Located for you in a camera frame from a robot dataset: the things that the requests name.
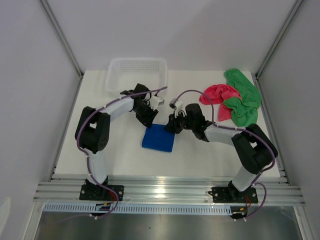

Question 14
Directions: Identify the aluminium corner post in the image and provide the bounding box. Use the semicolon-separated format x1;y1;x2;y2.
38;0;84;79
254;0;307;81

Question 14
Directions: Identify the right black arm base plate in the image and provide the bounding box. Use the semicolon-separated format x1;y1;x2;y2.
208;186;259;204

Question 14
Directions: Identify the right aluminium corner post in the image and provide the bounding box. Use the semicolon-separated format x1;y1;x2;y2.
254;0;307;81

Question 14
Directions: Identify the pink towel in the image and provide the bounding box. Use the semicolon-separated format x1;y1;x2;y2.
204;84;242;122

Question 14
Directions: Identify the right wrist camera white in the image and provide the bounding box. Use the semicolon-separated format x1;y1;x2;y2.
169;98;183;118

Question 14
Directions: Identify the white plastic basket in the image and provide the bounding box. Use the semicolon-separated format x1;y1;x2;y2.
104;58;168;95

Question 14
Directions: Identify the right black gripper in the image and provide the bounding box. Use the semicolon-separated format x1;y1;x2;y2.
164;110;196;135

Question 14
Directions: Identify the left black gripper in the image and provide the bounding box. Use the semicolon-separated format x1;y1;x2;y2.
133;101;159;128

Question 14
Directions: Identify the white slotted cable duct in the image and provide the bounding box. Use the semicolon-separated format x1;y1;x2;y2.
43;202;232;216

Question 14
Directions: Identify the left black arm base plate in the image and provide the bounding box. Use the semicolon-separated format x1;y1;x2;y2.
79;182;125;202

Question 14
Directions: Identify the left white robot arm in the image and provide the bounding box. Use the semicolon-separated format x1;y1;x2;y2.
75;83;165;200

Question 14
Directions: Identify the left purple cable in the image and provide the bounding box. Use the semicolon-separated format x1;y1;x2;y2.
76;86;169;222

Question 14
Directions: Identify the left aluminium corner post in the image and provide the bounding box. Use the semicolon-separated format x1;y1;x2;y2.
38;0;84;79

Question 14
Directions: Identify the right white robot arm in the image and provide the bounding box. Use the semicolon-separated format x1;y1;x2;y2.
164;100;278;202

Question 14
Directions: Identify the green towel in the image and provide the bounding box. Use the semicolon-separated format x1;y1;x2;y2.
223;68;261;127

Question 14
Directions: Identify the aluminium rail frame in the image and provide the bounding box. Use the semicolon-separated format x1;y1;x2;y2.
33;174;306;206

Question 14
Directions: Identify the blue towel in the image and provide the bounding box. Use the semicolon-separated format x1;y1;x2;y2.
141;124;175;153

